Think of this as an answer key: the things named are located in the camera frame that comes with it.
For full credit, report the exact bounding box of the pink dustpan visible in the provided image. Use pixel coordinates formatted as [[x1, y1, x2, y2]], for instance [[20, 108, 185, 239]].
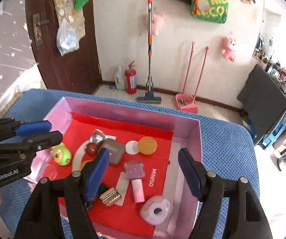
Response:
[[175, 41, 199, 114]]

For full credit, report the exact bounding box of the clutter of bottles and jars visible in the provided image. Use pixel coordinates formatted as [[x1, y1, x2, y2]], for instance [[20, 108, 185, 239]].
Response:
[[254, 36, 286, 100]]

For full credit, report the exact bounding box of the pink plush toy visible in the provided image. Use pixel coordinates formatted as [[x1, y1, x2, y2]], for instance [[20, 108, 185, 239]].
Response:
[[143, 12, 165, 36], [221, 36, 238, 63]]

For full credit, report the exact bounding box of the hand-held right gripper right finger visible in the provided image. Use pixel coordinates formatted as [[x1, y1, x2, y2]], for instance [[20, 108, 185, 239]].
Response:
[[178, 148, 273, 239]]

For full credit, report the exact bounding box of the black perfume bottle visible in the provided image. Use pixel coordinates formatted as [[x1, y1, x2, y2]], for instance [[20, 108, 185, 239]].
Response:
[[84, 183, 108, 210]]

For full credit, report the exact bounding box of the table with dark cloth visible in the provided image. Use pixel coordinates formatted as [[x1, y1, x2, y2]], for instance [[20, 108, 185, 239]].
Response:
[[237, 64, 286, 146]]

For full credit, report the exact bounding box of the red fire extinguisher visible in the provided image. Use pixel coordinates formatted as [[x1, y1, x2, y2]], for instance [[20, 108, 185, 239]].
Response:
[[125, 60, 138, 94]]

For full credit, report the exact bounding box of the pale pink round device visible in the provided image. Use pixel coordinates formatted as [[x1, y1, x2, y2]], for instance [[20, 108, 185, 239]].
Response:
[[140, 195, 171, 226]]

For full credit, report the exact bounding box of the brown earbud case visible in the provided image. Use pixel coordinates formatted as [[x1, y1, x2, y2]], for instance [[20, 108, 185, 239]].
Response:
[[100, 139, 126, 165]]

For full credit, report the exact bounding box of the green tote bag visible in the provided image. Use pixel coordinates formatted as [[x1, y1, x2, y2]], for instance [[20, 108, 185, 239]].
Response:
[[191, 0, 230, 24]]

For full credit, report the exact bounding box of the metal kettle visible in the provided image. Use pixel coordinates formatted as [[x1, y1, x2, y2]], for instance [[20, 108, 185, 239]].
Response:
[[278, 152, 286, 171]]

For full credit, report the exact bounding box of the pink cardboard box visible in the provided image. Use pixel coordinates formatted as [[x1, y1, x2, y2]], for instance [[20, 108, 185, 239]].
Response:
[[23, 97, 203, 239]]

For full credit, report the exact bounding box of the hanging fabric organizer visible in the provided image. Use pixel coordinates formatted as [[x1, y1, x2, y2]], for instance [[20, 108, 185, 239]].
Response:
[[49, 0, 86, 40]]

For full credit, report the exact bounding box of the amber round container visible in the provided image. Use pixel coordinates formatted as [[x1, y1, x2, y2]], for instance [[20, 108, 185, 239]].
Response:
[[137, 136, 158, 155]]

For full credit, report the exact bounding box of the white plastic bag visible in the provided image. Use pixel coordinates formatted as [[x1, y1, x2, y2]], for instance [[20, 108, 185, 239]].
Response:
[[56, 18, 80, 56]]

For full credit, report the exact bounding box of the gold studded cylinder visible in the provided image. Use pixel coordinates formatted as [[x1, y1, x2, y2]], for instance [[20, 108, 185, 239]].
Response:
[[100, 187, 122, 207]]

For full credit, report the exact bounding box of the mop with orange grip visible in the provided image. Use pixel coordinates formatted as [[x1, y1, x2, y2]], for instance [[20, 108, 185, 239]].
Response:
[[136, 0, 163, 104]]

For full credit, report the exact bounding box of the red paper bag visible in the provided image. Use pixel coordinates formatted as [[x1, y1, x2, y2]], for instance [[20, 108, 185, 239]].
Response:
[[43, 112, 174, 237]]

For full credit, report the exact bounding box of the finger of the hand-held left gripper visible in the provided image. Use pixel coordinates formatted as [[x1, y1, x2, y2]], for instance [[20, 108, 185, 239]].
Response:
[[0, 131, 63, 165], [0, 118, 51, 143]]

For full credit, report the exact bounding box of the blue plastic stool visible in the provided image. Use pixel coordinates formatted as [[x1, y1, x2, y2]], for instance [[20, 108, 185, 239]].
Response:
[[263, 123, 286, 151]]

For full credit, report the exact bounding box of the brown door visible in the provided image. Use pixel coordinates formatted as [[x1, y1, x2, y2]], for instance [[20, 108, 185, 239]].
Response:
[[25, 0, 103, 90]]

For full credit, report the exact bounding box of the white plastic jug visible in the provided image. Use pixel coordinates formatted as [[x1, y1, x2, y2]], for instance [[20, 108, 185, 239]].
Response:
[[114, 66, 126, 90]]

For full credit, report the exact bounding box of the wall mirror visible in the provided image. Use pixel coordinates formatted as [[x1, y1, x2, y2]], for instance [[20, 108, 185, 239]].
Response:
[[251, 0, 282, 61]]

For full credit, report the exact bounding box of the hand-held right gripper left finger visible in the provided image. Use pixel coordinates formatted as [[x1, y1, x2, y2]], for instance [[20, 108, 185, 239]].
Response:
[[14, 148, 110, 239]]

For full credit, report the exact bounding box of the blue knitted blanket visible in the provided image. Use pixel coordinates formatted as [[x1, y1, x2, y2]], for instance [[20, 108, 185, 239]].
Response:
[[0, 89, 260, 239]]

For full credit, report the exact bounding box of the green frog toy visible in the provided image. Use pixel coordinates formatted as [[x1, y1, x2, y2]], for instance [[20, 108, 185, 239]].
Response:
[[50, 143, 72, 166]]

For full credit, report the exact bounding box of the metal door handle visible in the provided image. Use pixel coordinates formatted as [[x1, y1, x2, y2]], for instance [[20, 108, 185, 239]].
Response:
[[32, 13, 50, 47]]

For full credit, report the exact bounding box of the clear glass lid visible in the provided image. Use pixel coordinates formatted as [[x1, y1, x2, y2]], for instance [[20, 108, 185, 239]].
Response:
[[42, 164, 58, 180]]

